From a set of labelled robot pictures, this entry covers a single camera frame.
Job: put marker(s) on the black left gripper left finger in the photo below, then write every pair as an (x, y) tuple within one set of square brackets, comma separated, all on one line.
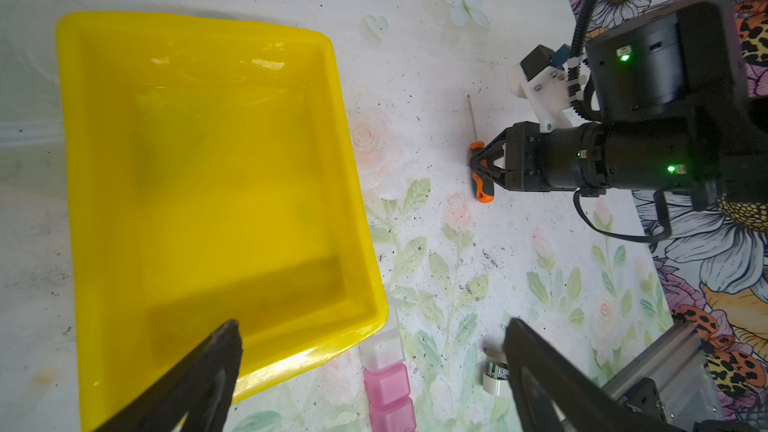
[(194, 395)]

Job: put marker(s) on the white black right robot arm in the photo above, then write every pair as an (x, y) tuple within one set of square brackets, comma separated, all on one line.
[(658, 104)]

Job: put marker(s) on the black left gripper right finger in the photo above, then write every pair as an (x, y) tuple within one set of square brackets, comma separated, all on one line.
[(544, 382)]

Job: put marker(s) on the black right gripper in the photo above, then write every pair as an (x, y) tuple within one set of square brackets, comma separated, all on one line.
[(518, 151)]

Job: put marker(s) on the orange black screwdriver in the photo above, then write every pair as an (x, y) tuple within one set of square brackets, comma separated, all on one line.
[(484, 190)]

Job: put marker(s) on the yellow plastic bin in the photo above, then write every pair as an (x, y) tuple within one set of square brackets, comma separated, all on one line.
[(210, 178)]

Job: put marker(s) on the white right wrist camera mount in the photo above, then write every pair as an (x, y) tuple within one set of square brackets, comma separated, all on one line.
[(541, 78)]

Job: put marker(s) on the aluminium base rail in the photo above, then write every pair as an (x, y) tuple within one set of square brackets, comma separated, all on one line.
[(670, 381)]

